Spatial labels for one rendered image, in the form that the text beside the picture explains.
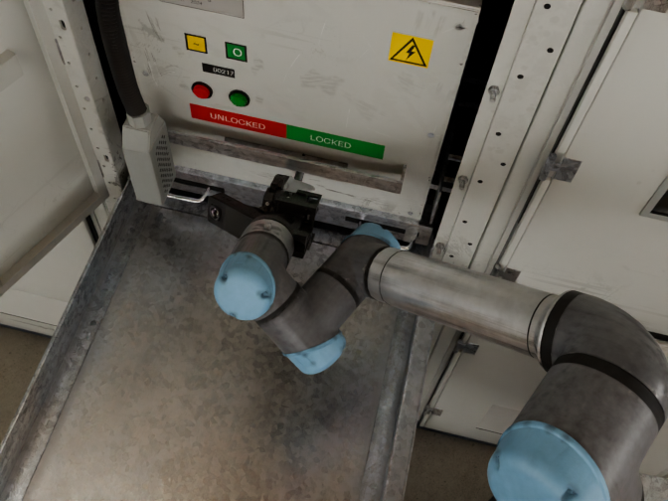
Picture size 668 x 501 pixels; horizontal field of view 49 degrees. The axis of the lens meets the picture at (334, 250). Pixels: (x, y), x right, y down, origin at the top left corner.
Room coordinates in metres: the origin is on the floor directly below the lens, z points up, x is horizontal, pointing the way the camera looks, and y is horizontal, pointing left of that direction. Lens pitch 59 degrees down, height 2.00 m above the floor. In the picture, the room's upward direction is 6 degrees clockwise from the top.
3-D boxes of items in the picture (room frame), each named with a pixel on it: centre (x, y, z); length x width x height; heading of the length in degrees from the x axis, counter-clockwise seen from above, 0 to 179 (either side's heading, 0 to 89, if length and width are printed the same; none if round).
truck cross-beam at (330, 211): (0.78, 0.10, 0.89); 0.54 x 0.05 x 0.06; 82
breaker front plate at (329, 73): (0.77, 0.10, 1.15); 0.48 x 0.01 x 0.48; 82
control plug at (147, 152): (0.73, 0.31, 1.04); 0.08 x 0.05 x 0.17; 172
